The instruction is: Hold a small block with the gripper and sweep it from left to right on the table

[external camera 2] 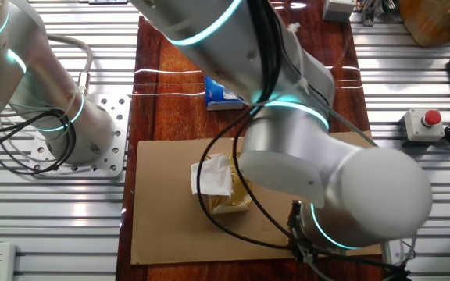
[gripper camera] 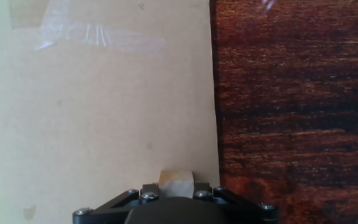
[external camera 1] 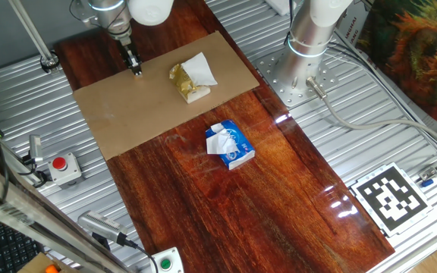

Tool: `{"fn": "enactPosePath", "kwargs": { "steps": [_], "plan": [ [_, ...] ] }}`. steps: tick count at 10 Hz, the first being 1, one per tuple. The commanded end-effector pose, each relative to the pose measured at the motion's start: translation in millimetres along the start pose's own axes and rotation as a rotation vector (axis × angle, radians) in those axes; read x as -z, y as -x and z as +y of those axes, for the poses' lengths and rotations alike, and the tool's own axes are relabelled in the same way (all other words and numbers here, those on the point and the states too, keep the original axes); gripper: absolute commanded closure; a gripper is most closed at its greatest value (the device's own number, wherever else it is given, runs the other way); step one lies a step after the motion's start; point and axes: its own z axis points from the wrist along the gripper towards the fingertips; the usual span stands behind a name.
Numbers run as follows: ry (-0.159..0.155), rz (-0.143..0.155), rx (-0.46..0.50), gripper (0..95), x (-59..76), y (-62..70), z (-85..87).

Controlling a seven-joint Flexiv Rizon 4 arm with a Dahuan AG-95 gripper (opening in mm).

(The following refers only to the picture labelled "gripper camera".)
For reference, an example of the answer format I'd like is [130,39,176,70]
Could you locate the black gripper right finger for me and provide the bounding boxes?
[193,181,280,224]

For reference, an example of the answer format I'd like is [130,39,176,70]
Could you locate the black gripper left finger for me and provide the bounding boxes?
[72,182,160,224]

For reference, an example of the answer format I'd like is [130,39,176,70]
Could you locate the small wooden block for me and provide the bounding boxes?
[158,170,196,198]

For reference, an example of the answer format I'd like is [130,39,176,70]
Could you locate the brown cardboard sheet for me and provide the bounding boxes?
[0,0,221,224]

